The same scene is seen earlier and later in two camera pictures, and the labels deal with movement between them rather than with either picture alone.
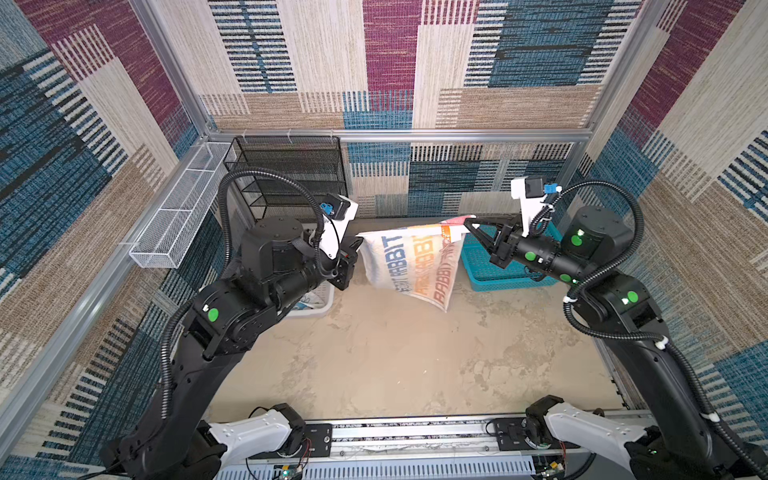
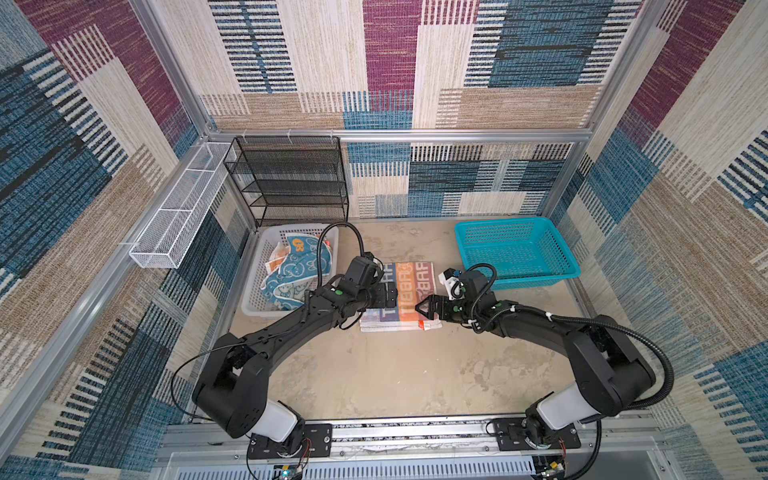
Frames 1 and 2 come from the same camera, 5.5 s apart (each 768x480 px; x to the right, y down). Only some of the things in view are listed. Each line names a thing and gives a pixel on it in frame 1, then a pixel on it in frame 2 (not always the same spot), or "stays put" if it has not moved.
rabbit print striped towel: (419, 261) to (413, 282)
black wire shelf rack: (316, 163) stays put
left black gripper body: (338, 281) to (377, 299)
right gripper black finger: (473, 224) to (428, 306)
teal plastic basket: (482, 274) stays put
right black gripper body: (508, 246) to (453, 311)
